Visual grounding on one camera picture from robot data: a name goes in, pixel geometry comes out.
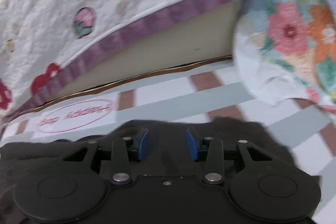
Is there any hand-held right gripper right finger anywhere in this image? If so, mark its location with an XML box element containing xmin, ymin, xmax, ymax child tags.
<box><xmin>185</xmin><ymin>127</ymin><xmax>274</xmax><ymax>185</ymax></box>

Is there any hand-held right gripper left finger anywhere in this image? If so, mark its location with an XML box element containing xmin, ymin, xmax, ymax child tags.
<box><xmin>62</xmin><ymin>128</ymin><xmax>149</xmax><ymax>186</ymax></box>

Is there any dark brown knit sweater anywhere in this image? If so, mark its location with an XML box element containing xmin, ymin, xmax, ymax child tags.
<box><xmin>0</xmin><ymin>116</ymin><xmax>321</xmax><ymax>216</ymax></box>

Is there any checked dog print mat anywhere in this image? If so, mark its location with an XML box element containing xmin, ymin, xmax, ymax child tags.
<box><xmin>0</xmin><ymin>55</ymin><xmax>336</xmax><ymax>224</ymax></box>

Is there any beige bed base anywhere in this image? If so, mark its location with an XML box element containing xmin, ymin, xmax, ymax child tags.
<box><xmin>56</xmin><ymin>0</ymin><xmax>242</xmax><ymax>102</ymax></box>

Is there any floral patchwork quilt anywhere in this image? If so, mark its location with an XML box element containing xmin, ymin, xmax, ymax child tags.
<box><xmin>232</xmin><ymin>0</ymin><xmax>336</xmax><ymax>114</ymax></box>

